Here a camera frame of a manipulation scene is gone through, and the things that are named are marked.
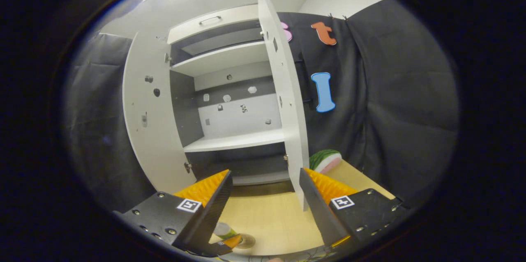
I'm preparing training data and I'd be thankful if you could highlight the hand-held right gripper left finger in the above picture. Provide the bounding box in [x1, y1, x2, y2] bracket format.
[112, 169, 234, 256]

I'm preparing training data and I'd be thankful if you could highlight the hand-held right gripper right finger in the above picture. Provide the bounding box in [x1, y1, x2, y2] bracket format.
[299, 167, 405, 248]

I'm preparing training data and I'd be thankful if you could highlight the clear bottle green label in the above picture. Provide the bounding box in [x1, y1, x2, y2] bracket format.
[213, 222, 242, 250]

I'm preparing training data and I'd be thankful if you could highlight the white cabinet door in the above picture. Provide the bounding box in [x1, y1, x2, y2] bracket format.
[257, 0, 311, 212]
[122, 30, 198, 195]

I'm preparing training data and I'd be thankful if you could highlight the white cabinet shelf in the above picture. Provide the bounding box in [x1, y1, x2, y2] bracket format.
[170, 41, 270, 77]
[183, 128, 286, 153]

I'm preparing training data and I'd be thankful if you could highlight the white and grey cabinet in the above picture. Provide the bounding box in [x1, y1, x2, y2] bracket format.
[166, 3, 290, 186]

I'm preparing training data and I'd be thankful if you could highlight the white cabinet drawer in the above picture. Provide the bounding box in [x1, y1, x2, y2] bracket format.
[166, 4, 260, 45]

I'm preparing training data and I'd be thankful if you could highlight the watermelon slice toy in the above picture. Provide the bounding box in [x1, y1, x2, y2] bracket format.
[309, 149, 343, 175]

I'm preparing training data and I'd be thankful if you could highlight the black backdrop cloth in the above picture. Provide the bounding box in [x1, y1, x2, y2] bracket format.
[62, 0, 460, 213]

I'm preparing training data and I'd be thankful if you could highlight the black door handle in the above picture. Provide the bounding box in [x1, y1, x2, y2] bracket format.
[298, 59, 316, 104]

